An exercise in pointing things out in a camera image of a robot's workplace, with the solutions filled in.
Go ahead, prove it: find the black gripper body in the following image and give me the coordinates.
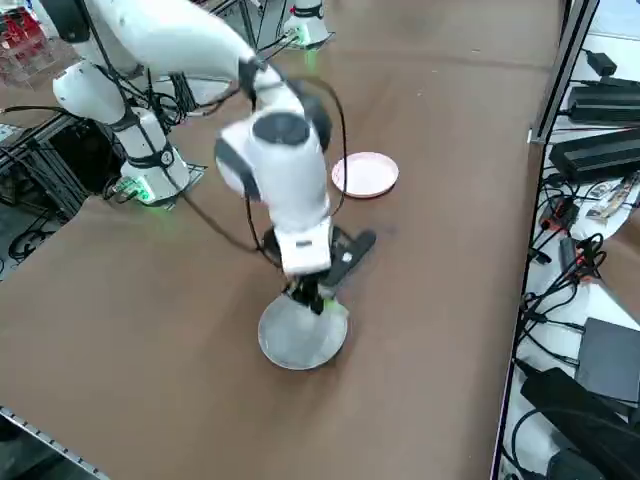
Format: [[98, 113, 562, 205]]
[[319, 227, 378, 290]]

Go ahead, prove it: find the blue plate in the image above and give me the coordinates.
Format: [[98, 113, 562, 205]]
[[256, 292, 350, 373]]

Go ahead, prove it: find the white plate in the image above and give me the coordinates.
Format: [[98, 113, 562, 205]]
[[330, 150, 401, 201]]

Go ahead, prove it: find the black device with red label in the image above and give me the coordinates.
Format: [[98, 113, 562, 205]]
[[543, 195, 580, 232]]

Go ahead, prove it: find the black power adapter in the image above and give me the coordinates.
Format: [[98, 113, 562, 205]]
[[519, 367, 632, 451]]

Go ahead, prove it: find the flat black box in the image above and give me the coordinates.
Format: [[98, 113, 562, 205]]
[[573, 316, 640, 404]]

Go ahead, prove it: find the small black adapter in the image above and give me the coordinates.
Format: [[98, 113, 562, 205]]
[[584, 48, 619, 77]]

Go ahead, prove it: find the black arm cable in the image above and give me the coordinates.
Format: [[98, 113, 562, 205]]
[[169, 184, 284, 269], [239, 59, 349, 219]]

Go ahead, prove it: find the black metal frame stand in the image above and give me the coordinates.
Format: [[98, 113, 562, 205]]
[[0, 107, 126, 224]]

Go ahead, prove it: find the aluminium frame post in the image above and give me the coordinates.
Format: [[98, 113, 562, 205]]
[[528, 0, 601, 147]]

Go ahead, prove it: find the aluminium table edge rail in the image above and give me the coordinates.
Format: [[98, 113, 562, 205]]
[[0, 404, 109, 480]]

